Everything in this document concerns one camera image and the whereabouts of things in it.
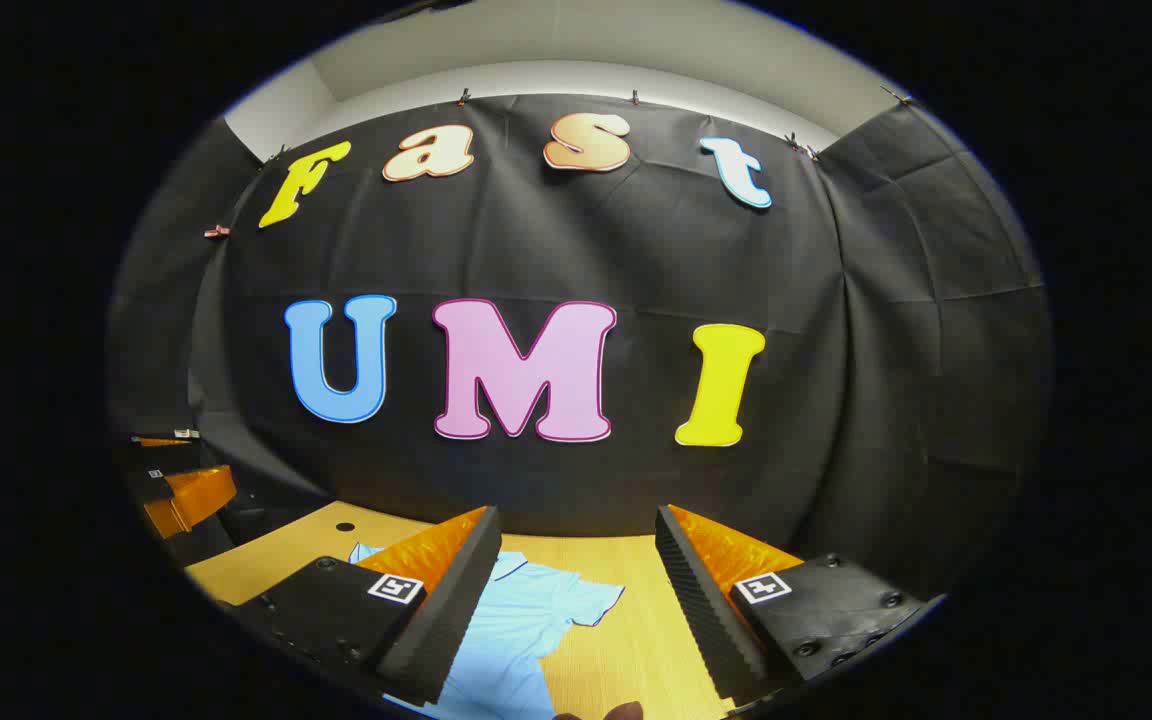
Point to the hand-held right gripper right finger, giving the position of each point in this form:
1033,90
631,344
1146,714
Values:
696,610

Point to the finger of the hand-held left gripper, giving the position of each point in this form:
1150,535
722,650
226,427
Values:
191,495
166,439

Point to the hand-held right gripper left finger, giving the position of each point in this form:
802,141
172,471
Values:
456,600

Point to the light blue T-shirt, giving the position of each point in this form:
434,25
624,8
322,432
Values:
516,620

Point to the black backdrop cloth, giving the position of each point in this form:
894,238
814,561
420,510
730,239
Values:
816,380

